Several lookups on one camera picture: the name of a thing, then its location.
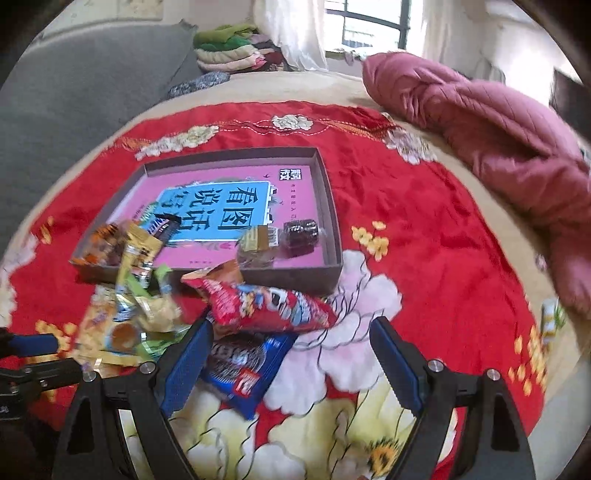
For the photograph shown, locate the white curtain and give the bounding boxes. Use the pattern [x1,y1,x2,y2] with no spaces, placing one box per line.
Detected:
[252,0,329,71]

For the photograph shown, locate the long yellow snack packet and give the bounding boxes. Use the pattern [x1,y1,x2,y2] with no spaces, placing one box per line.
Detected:
[113,222,165,296]

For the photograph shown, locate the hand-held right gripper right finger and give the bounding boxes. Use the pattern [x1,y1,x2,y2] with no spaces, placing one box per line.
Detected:
[368,315,539,480]

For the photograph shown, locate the orange peanut packet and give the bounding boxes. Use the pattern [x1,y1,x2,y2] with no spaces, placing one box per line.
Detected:
[73,224,126,269]

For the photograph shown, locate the dark floral cloth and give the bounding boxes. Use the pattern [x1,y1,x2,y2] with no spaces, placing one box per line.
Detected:
[168,71,230,99]

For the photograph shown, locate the green snack packet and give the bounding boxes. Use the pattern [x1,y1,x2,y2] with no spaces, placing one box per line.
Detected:
[134,325,191,361]

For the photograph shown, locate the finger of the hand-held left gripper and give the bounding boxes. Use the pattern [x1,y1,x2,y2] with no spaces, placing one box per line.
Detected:
[0,330,60,359]
[23,360,88,391]

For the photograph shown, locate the pink quilted duvet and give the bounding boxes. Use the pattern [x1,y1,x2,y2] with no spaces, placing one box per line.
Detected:
[362,52,591,319]

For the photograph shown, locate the grey quilted headboard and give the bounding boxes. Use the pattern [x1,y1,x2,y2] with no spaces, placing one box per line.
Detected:
[0,18,204,259]

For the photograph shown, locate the stack of folded clothes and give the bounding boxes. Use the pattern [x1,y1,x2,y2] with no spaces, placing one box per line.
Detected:
[193,23,289,73]

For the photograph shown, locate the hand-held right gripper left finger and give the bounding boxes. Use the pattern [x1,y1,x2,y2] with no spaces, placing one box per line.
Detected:
[51,318,215,480]

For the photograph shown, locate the small yellow-green packet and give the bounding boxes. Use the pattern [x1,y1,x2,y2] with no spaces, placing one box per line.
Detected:
[540,298,568,345]

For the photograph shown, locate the red snack packet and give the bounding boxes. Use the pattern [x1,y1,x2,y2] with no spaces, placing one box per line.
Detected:
[193,272,339,336]

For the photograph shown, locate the round pastry gold packet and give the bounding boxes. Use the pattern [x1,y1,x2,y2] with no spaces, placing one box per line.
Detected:
[235,226,282,271]

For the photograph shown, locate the round biscuit yellow packet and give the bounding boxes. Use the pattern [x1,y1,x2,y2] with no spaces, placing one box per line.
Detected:
[104,320,145,366]

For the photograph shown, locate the window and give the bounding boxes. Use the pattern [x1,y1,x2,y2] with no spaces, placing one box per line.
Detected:
[325,0,413,52]

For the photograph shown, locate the dark furniture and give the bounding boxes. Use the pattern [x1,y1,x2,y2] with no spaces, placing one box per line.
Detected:
[549,68,591,121]

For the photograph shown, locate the clear puffed snack packet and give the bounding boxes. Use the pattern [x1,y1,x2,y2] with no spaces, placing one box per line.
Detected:
[73,295,122,361]

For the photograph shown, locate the red floral blanket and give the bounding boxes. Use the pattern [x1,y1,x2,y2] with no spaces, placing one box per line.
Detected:
[0,102,555,480]

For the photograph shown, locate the yellow-green twisted candy wrapper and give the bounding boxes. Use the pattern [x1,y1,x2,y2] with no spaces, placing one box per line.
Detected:
[133,265,184,332]

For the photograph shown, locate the dark cake clear packet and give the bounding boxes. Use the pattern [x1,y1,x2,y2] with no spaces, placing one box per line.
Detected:
[279,219,327,256]

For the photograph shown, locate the blue cookie packet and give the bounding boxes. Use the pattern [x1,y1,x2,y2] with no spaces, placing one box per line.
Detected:
[198,332,299,421]

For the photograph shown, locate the dark cardboard box tray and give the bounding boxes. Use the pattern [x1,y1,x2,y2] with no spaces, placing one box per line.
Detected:
[69,147,345,296]

